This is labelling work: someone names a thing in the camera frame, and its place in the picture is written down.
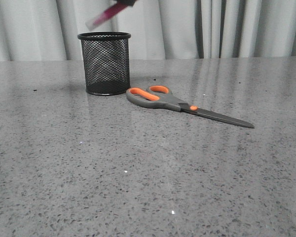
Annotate grey orange scissors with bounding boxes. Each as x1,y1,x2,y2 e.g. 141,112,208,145
126,85,254,128

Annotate black mesh pen holder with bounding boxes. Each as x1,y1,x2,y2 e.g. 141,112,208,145
77,32,131,96

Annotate pink marker pen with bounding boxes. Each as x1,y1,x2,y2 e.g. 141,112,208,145
85,2,128,31

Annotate grey curtain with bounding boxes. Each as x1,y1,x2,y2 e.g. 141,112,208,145
0,0,296,61

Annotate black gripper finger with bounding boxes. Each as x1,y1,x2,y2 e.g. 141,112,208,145
116,0,137,7

